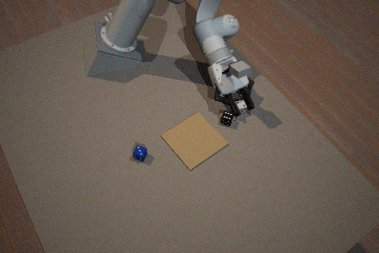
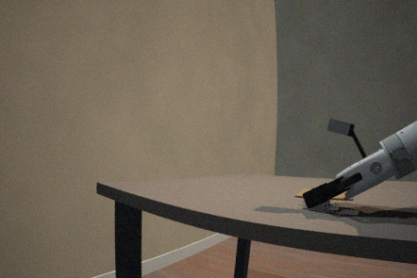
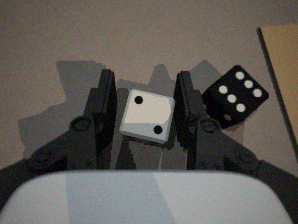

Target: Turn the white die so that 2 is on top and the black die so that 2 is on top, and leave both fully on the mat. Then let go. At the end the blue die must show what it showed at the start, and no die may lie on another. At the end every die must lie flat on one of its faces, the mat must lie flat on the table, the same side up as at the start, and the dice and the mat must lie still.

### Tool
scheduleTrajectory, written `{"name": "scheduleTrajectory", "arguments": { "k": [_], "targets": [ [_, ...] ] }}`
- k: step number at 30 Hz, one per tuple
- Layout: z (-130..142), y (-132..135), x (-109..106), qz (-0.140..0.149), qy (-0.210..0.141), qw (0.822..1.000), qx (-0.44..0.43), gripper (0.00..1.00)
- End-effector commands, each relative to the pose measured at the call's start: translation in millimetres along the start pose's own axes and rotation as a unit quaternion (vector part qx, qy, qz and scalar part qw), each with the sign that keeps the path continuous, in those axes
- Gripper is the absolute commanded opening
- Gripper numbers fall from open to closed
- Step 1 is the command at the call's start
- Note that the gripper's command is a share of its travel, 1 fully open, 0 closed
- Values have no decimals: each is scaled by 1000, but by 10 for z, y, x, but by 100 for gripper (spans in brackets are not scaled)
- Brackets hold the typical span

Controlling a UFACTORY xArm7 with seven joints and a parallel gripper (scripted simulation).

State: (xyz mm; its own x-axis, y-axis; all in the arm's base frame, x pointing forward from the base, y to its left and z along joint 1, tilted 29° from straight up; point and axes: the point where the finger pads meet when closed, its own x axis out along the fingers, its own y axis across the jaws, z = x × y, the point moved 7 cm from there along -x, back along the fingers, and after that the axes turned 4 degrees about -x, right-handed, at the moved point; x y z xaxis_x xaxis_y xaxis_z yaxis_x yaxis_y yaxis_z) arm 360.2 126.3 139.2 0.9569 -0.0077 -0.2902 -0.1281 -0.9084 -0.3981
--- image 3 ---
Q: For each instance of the white die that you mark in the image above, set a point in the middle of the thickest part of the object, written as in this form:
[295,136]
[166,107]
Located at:
[147,118]

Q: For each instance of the tan mat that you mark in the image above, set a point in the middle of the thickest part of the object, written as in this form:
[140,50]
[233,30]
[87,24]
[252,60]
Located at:
[280,45]

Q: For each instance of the black die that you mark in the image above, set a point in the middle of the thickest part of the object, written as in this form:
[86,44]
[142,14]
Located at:
[233,97]

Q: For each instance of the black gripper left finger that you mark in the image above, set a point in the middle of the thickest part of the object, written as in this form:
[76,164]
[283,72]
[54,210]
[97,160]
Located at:
[75,149]

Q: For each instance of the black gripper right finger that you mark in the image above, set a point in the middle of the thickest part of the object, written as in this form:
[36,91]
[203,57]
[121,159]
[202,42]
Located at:
[216,151]

